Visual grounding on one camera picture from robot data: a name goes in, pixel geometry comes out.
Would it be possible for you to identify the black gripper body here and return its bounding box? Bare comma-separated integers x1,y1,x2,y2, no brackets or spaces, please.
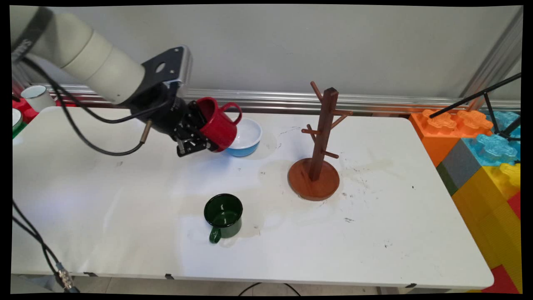
130,85,195,137

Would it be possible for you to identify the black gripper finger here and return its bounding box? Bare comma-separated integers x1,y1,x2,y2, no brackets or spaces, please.
175,125,212,158
185,101,202,125

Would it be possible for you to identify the red enamel mug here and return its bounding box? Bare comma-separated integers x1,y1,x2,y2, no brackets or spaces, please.
196,96,243,153

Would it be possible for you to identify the light blue bowl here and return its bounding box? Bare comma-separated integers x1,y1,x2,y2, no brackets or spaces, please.
225,118,263,158

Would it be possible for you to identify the dark green enamel mug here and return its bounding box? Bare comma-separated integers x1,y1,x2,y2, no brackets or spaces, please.
204,193,244,244

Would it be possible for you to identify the white cup dark rim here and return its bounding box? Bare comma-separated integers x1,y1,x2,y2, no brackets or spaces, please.
20,85,56,113

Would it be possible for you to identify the brown wooden mug tree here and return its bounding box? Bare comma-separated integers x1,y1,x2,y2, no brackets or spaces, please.
287,81,354,202

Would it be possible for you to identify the red box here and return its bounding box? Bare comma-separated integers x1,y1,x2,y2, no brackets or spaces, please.
12,98,40,123

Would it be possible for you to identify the white rimmed green cup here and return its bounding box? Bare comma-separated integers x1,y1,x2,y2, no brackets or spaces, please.
12,108,26,139

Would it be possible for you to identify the orange toy block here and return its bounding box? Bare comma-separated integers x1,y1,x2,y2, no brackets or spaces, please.
409,108,495,168

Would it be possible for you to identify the dark green toy block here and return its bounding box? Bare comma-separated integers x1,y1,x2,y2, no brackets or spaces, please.
436,165,458,196

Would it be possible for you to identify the grey toy block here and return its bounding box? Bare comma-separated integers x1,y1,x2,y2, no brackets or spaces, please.
436,137,484,196

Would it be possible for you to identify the black tripod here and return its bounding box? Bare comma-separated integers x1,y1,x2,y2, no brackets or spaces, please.
429,72,522,141

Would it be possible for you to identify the cyan toy block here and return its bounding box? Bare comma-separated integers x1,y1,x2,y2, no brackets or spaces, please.
461,110,522,167

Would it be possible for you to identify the yellow toy block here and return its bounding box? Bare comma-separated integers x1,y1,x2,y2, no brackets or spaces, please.
483,162,522,196
452,167,522,292

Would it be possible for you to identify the large red toy block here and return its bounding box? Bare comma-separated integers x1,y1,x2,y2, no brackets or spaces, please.
507,191,522,220

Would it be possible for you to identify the small red toy block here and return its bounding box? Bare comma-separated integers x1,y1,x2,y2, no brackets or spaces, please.
483,265,521,294

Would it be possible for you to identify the thick black cable metal plug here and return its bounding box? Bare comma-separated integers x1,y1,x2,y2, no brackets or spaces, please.
52,83,153,157

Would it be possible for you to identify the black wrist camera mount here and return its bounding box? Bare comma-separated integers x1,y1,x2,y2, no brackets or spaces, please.
139,45,194,100

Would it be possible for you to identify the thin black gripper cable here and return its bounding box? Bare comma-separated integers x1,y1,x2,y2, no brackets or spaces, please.
19,56,173,125

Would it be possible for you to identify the aluminium wall rail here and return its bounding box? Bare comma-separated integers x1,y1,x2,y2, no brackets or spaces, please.
31,83,521,116

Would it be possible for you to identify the black looped cable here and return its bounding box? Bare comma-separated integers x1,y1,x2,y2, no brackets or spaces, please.
238,282,301,296

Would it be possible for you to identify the plain black cable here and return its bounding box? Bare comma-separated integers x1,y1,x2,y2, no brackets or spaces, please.
12,215,59,280

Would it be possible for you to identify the black cable with metal connector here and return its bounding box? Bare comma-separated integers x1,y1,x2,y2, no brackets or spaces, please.
12,200,80,294

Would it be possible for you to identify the aluminium corner post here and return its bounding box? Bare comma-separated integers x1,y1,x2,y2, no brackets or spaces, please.
459,7,523,110

